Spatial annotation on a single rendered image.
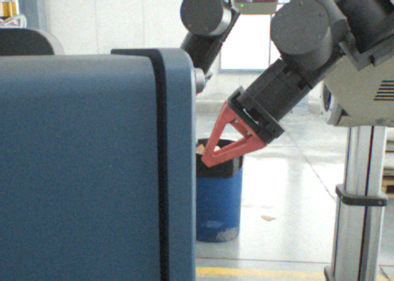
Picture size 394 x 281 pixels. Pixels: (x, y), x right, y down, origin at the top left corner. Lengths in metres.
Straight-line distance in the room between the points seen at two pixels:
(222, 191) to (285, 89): 2.23
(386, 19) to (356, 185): 0.66
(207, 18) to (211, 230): 2.35
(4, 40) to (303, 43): 0.28
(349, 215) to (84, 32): 8.22
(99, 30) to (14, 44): 8.66
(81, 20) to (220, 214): 6.87
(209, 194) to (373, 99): 1.86
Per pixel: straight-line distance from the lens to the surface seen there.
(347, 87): 0.91
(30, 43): 0.21
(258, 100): 0.47
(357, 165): 1.06
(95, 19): 8.90
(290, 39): 0.41
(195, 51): 0.60
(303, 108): 8.18
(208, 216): 2.75
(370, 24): 0.48
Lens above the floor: 1.30
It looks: 13 degrees down
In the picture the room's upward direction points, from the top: straight up
